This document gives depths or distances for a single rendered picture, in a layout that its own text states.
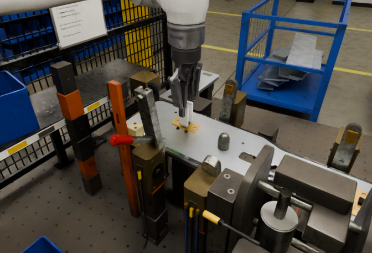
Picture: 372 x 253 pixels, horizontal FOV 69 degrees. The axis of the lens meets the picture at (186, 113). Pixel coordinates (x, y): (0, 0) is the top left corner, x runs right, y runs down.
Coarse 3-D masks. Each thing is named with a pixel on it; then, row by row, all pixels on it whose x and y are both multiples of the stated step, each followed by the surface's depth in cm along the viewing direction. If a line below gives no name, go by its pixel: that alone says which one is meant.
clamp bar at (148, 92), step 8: (136, 88) 59; (152, 88) 61; (136, 96) 58; (144, 96) 58; (152, 96) 59; (144, 104) 60; (152, 104) 60; (144, 112) 62; (152, 112) 61; (144, 120) 64; (152, 120) 62; (144, 128) 66; (152, 128) 64; (160, 128) 66; (160, 136) 67
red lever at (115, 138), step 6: (114, 138) 55; (120, 138) 56; (126, 138) 58; (132, 138) 60; (138, 138) 62; (144, 138) 64; (150, 138) 66; (114, 144) 56; (120, 144) 57; (126, 144) 59
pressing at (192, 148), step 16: (160, 112) 91; (208, 128) 83; (224, 128) 83; (240, 128) 84; (176, 144) 77; (192, 144) 77; (208, 144) 77; (240, 144) 77; (256, 144) 77; (272, 144) 77; (192, 160) 71; (224, 160) 71; (240, 160) 71; (272, 160) 71; (304, 160) 71; (272, 176) 66; (352, 176) 67; (368, 192) 62
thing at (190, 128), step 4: (176, 120) 82; (172, 124) 81; (176, 124) 80; (188, 124) 80; (192, 124) 80; (196, 124) 80; (184, 128) 79; (188, 128) 78; (192, 128) 78; (196, 128) 78; (192, 132) 77
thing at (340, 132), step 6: (342, 132) 74; (336, 138) 72; (360, 138) 72; (336, 144) 71; (360, 144) 70; (330, 150) 77; (336, 150) 71; (330, 156) 73; (354, 156) 69; (330, 162) 74; (336, 168) 73; (348, 168) 72
